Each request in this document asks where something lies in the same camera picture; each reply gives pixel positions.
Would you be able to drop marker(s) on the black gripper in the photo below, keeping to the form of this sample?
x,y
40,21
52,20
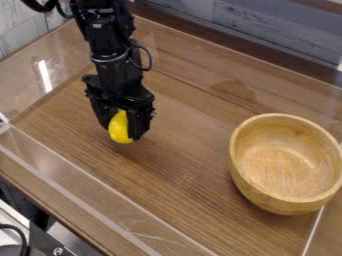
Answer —
x,y
115,87

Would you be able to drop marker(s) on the yellow lemon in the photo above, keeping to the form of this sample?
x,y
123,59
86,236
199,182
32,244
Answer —
x,y
118,128

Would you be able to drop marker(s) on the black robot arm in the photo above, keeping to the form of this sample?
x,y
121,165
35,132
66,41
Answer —
x,y
105,22

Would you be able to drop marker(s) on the brown wooden bowl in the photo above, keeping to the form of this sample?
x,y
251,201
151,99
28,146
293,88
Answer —
x,y
285,163

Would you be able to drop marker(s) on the clear acrylic enclosure wall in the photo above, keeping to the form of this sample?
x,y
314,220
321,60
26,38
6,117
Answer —
x,y
158,197

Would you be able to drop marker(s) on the black metal table frame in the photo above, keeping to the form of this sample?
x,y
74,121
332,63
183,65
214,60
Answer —
x,y
31,232

